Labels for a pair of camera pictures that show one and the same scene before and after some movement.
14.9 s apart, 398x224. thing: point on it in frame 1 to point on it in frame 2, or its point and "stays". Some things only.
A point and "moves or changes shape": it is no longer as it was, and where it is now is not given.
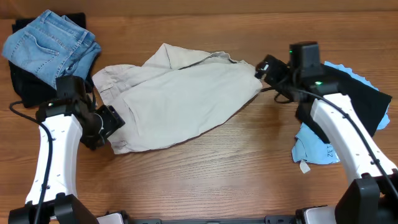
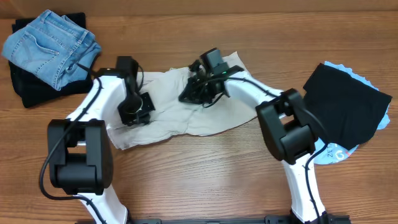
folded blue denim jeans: [53, 46] stays
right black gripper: [267, 70] to [193, 86]
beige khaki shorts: [176, 91] moves or changes shape
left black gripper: [114, 121] to [130, 119]
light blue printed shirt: [311, 147] stays
